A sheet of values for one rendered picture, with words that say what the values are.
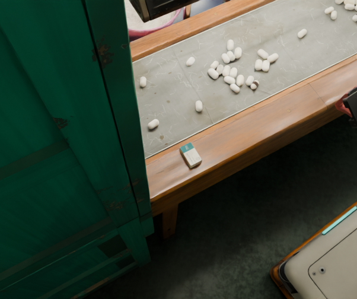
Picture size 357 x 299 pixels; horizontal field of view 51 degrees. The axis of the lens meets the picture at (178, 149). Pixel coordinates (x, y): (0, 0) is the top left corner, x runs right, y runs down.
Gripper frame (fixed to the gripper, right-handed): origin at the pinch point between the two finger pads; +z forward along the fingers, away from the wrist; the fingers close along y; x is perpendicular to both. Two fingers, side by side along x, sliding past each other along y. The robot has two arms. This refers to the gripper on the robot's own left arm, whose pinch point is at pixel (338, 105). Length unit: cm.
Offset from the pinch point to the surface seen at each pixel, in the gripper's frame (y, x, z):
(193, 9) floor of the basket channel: -9, -40, 58
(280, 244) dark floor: -4, 63, 80
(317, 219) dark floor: -26, 64, 79
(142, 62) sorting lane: 21, -32, 46
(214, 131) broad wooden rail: 16.8, -4.5, 28.9
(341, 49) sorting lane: -35.0, -4.8, 32.0
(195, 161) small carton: 27.0, -1.1, 24.7
